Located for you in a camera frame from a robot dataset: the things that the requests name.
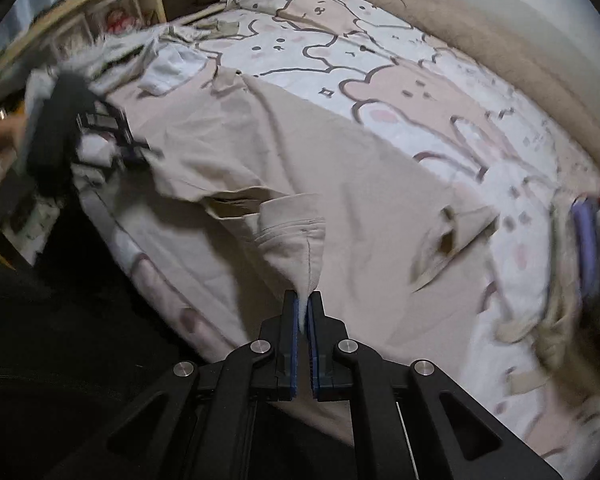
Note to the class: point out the white cloth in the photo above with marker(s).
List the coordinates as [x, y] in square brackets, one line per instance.
[172, 67]

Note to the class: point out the person's left hand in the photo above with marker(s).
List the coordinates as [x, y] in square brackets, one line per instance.
[0, 132]

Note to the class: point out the wooden shelf unit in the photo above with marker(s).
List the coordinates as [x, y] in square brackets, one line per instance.
[70, 20]

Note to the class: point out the beige quilted comforter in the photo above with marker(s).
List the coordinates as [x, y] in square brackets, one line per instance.
[480, 25]

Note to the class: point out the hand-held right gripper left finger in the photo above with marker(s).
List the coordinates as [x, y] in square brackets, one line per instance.
[294, 345]

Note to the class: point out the beige t-shirt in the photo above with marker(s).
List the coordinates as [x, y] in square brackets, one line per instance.
[280, 175]

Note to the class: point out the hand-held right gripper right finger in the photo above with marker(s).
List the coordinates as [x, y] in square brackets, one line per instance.
[312, 360]

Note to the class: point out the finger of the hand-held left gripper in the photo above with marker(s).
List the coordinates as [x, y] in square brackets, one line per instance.
[114, 135]

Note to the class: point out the pile of folded clothes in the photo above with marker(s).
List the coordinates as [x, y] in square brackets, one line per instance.
[575, 280]

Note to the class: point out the cartoon bear printed bedsheet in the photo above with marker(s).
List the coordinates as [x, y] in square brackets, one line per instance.
[380, 90]

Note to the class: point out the grey striped cloth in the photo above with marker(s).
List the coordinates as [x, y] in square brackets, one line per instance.
[105, 55]

